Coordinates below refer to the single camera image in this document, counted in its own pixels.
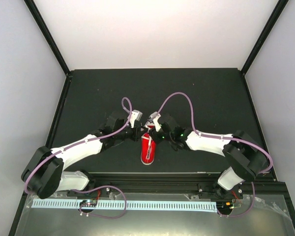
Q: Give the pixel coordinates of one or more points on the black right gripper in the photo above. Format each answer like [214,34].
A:
[156,138]

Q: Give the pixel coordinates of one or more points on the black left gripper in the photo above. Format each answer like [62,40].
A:
[137,134]

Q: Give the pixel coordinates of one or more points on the red canvas sneaker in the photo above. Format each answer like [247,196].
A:
[148,150]

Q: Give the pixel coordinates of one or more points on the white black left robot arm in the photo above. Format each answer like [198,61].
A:
[46,172]

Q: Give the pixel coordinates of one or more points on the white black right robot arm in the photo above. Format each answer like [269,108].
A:
[246,159]

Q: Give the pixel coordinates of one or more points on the left controller circuit board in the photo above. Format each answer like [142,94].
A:
[88,203]

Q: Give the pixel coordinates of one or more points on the controller circuit board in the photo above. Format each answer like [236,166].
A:
[88,203]
[227,205]

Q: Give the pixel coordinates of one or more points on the right controller circuit board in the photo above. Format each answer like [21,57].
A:
[227,205]

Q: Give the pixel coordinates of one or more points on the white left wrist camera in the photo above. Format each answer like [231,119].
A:
[135,116]

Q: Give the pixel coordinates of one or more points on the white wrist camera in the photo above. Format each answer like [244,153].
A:
[153,121]
[135,116]

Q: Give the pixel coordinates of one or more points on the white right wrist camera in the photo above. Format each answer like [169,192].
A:
[153,121]

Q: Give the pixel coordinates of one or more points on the black frame rail left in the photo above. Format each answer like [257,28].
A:
[49,142]

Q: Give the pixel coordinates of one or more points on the black front mounting rail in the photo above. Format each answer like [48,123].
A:
[203,185]

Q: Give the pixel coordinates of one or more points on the white slotted cable duct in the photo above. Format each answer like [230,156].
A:
[127,205]

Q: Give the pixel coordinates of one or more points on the black aluminium frame post left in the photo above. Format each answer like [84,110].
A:
[47,34]

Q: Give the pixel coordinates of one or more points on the black aluminium frame post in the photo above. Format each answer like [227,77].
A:
[47,34]
[273,18]

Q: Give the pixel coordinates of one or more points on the black aluminium frame post right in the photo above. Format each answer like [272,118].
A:
[273,18]

